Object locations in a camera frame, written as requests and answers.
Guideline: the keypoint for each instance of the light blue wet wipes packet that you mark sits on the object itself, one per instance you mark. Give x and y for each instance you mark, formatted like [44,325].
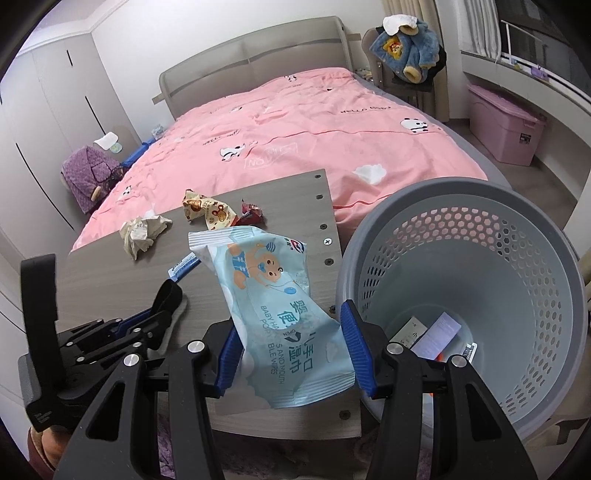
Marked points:
[268,300]

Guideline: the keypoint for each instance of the bed with pink duvet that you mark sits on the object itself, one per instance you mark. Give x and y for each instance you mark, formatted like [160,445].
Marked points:
[300,138]

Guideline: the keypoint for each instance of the small white carton box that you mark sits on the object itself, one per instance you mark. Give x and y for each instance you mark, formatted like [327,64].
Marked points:
[413,332]

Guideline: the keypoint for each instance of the red candy wrapper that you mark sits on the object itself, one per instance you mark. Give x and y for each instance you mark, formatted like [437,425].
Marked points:
[251,214]

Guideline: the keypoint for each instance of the white folded cloth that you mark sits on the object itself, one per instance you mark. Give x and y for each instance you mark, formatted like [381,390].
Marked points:
[399,23]

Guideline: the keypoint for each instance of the grey upholstered bed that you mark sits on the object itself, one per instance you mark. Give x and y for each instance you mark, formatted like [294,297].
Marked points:
[254,50]

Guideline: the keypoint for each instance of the brown bear-print wrapper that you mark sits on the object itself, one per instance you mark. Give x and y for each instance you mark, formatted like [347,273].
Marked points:
[217,214]

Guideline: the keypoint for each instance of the small white cloth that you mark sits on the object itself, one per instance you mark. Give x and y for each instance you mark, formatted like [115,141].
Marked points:
[107,141]

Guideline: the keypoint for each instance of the grey chair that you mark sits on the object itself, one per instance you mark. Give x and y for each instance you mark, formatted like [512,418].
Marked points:
[369,46]

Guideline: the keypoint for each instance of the purple fuzzy coat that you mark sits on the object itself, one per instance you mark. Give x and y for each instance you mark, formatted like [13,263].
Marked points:
[85,175]

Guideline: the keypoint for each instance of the white window ledge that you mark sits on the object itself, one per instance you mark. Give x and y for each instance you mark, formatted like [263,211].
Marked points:
[554,97]

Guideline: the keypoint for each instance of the small purple item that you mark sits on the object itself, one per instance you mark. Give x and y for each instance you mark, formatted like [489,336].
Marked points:
[538,71]

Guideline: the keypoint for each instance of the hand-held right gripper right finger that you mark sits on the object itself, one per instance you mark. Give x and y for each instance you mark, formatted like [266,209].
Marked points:
[355,341]

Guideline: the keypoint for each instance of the small patterned packet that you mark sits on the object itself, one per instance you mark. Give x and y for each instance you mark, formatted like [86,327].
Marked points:
[158,131]

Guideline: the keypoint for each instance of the pink plastic storage box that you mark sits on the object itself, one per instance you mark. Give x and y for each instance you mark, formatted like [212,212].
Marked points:
[498,129]

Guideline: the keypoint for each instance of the beige curtain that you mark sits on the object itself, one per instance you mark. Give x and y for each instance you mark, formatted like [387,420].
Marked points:
[438,14]

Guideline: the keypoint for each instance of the purple and white box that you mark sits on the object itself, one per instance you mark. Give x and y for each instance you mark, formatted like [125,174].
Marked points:
[438,337]

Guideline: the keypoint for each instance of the white window rail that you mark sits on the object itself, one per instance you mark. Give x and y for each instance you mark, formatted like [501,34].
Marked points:
[505,41]

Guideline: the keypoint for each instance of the grey-blue perforated plastic basket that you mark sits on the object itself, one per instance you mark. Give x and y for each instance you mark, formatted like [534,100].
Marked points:
[508,277]

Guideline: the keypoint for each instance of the crumpled beige tissue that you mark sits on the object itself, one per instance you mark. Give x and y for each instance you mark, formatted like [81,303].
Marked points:
[138,233]

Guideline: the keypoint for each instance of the dark window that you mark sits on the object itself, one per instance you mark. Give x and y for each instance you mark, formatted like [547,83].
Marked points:
[545,18]

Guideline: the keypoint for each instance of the white sheer curtain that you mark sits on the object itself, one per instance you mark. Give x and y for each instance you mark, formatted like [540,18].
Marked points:
[475,23]

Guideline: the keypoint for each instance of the white wardrobe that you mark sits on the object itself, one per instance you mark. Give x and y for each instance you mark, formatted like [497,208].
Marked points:
[46,115]

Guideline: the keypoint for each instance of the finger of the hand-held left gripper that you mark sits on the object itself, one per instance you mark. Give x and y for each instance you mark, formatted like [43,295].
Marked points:
[138,340]
[143,319]

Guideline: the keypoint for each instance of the blue fleece jacket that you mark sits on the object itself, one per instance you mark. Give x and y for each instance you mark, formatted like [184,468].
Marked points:
[425,50]

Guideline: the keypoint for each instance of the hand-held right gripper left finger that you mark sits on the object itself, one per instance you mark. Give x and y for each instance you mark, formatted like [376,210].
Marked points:
[228,360]

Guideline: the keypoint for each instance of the small blue sachet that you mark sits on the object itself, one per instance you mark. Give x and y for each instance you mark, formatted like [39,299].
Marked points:
[182,267]

